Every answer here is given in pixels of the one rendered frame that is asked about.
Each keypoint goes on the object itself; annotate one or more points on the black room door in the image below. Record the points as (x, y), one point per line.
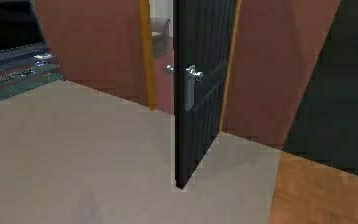
(200, 100)

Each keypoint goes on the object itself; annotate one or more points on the black television set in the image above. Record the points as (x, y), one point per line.
(10, 23)

